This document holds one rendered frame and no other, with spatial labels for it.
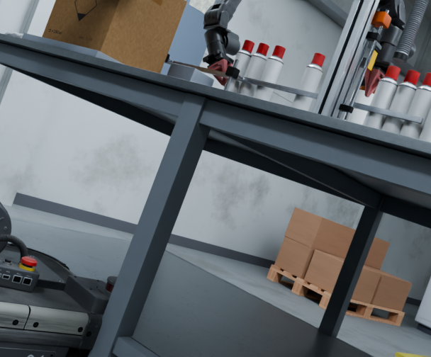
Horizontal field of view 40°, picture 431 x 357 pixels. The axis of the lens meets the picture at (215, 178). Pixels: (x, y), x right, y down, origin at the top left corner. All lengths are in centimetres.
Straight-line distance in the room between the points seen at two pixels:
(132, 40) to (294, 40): 378
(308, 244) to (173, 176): 358
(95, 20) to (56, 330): 87
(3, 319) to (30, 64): 86
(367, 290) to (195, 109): 376
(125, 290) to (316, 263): 351
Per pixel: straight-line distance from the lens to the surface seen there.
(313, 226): 490
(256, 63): 187
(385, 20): 164
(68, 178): 434
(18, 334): 138
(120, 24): 175
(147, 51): 182
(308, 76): 175
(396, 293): 534
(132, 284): 140
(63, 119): 423
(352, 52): 156
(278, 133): 125
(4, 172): 401
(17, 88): 395
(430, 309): 579
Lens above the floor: 64
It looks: level
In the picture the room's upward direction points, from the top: 21 degrees clockwise
